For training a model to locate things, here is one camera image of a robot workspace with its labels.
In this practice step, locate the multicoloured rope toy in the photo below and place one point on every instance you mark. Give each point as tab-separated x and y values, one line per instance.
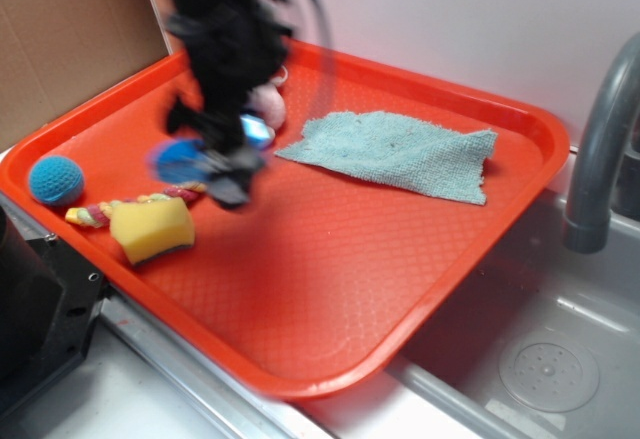
99	215

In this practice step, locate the blue sponge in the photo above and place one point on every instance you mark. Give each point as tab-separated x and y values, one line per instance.
178	161

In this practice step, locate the pink plush toy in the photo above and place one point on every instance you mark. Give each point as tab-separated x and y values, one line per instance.
267	102

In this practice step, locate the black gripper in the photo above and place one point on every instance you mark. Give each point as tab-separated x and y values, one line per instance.
229	53

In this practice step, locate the light blue cloth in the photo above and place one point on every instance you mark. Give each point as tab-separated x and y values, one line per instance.
399	151

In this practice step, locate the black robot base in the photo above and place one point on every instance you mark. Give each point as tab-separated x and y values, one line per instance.
50	298

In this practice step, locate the grey faucet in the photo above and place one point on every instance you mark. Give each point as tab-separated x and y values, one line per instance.
605	176

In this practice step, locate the grey sink basin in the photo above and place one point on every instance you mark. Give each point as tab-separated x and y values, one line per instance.
530	286

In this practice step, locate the blue crocheted ball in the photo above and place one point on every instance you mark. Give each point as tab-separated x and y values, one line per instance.
56	181

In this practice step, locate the yellow sponge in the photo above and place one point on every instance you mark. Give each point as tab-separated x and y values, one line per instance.
147	230

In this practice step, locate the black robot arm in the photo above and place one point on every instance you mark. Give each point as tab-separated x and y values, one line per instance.
233	46

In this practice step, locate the orange plastic tray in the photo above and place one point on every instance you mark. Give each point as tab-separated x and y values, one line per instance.
323	278

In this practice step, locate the brown cardboard panel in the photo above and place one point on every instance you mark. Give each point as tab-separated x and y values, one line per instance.
57	54

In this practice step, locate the sink drain cover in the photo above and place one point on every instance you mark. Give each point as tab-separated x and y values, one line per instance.
549	375

